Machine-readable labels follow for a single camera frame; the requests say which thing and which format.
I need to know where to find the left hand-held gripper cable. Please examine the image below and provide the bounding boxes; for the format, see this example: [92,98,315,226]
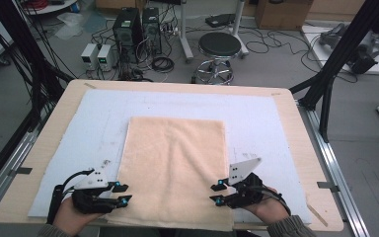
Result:
[46,168,96,226]

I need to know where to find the cardboard box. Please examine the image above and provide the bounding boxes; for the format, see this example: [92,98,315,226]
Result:
[254,0,315,32]

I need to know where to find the coiled black cable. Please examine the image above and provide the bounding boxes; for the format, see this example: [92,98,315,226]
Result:
[150,55,176,74]

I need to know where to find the white desk leg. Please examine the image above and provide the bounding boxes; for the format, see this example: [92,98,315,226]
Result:
[230,0,250,59]
[179,0,195,64]

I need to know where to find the aluminium rail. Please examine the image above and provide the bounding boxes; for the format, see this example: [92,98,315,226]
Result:
[0,130,48,225]
[296,99,372,237]

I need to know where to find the person's right hand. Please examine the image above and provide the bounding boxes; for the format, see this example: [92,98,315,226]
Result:
[242,187,291,225]

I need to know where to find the flat black device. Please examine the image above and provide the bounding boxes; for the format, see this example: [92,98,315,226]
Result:
[204,13,237,29]

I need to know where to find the slim black computer tower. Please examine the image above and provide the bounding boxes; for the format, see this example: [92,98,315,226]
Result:
[141,7,163,55]

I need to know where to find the black frame with cables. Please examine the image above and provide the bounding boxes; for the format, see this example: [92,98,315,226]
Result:
[0,0,75,133]

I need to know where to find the thin wooden stick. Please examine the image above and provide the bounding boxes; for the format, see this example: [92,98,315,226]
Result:
[305,202,329,228]

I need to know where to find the hand-held gripper cable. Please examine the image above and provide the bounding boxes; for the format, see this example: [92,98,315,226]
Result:
[259,188,293,217]
[46,168,96,226]

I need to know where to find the right hand-held gripper cable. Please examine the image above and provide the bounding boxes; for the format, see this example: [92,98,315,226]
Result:
[259,188,293,217]

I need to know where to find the round white table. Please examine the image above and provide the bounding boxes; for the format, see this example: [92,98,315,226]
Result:
[21,0,80,17]

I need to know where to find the large black computer tower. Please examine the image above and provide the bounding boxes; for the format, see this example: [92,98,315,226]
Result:
[112,7,144,64]

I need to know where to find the white gridded mat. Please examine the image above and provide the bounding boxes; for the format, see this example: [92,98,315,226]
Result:
[28,88,313,225]

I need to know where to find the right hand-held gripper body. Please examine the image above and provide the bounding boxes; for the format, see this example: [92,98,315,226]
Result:
[224,156,266,209]

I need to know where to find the person's left hand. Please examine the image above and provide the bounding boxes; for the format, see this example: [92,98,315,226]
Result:
[51,197,106,237]

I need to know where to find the white board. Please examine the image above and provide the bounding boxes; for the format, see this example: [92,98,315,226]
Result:
[300,24,379,77]

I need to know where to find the white power supply unit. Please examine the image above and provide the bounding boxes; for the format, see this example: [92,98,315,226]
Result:
[80,42,100,71]
[96,43,116,73]

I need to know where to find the black rail clamp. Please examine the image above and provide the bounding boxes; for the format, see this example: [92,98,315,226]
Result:
[316,181,341,194]
[7,166,34,177]

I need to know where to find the clear plastic sheet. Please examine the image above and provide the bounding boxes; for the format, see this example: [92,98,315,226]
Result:
[53,12,94,41]

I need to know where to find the beige towel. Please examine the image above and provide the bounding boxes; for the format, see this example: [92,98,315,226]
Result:
[105,116,236,233]

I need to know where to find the black metal frame stand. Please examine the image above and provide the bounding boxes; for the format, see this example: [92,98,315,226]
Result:
[288,0,379,144]

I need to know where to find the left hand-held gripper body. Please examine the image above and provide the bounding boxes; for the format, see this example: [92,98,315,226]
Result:
[71,168,118,215]

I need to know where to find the black round stool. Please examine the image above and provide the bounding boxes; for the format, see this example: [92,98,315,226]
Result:
[195,32,243,86]

